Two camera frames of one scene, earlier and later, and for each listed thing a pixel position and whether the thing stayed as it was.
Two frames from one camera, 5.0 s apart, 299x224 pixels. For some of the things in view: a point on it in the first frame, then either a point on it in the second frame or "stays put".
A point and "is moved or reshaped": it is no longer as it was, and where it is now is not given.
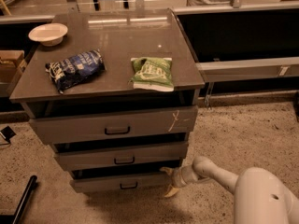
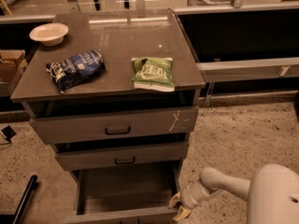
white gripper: x=177 y=176 -> x=188 y=198
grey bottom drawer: x=116 y=181 is moved or reshaped
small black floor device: x=7 y=133 stays put
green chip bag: x=152 y=74 stays put
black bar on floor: x=13 y=218 stays put
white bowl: x=49 y=35 stays put
